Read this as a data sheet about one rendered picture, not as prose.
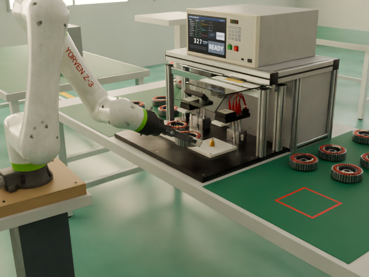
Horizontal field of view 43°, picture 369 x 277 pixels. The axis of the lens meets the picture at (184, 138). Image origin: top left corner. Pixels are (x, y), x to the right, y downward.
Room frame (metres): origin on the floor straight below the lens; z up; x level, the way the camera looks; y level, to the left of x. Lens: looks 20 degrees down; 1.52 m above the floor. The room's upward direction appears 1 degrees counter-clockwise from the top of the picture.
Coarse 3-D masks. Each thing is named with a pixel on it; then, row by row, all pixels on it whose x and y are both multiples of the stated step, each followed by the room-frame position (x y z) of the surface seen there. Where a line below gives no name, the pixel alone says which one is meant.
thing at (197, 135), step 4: (184, 132) 1.83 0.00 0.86; (188, 132) 1.83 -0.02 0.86; (192, 132) 1.82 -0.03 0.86; (196, 132) 1.82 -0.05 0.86; (196, 136) 1.78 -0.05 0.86; (200, 136) 1.78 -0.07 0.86; (176, 140) 1.77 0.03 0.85; (180, 140) 1.75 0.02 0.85; (176, 144) 1.77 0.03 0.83; (180, 144) 1.75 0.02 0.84; (184, 144) 1.75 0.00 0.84
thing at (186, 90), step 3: (186, 90) 1.75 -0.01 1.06; (189, 90) 1.74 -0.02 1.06; (192, 90) 1.73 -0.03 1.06; (186, 93) 1.76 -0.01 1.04; (189, 93) 1.73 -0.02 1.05; (192, 93) 1.72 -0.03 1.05; (195, 93) 1.71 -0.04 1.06; (198, 93) 1.70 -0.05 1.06; (201, 93) 1.69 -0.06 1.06; (189, 96) 1.76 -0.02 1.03; (198, 96) 1.69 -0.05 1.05; (201, 96) 1.68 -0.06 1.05; (204, 96) 1.68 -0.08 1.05; (204, 99) 1.68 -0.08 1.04; (207, 99) 1.69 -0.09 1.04
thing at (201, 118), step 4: (196, 116) 2.16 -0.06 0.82; (196, 120) 2.14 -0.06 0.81; (200, 120) 2.12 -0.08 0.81; (204, 120) 2.11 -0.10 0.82; (208, 120) 2.13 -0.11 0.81; (196, 124) 2.14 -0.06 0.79; (200, 124) 2.12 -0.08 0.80; (204, 124) 2.11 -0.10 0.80; (208, 124) 2.13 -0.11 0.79; (200, 128) 2.12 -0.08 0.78; (204, 128) 2.11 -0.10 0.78; (208, 128) 2.13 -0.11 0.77
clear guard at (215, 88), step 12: (192, 84) 1.82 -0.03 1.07; (204, 84) 1.81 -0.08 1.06; (216, 84) 1.81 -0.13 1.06; (228, 84) 1.81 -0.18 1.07; (240, 84) 1.81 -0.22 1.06; (252, 84) 1.80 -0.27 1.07; (264, 84) 1.80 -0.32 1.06; (180, 96) 1.80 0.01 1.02; (192, 96) 1.76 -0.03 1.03; (216, 96) 1.68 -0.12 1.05; (204, 108) 1.67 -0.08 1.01; (216, 108) 1.63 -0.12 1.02
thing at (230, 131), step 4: (228, 128) 1.97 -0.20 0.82; (232, 128) 1.97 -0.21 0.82; (228, 132) 1.96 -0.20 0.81; (232, 132) 1.94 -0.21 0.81; (236, 132) 1.93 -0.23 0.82; (240, 132) 1.92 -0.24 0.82; (244, 132) 1.94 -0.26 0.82; (228, 136) 1.96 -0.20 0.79; (232, 136) 1.94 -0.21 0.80; (236, 136) 1.93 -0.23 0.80; (240, 136) 1.92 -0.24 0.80; (244, 136) 1.94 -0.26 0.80; (228, 140) 1.96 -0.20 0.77; (232, 140) 1.94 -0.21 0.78; (236, 140) 1.93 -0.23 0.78; (240, 140) 1.92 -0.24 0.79; (244, 140) 1.94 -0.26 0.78
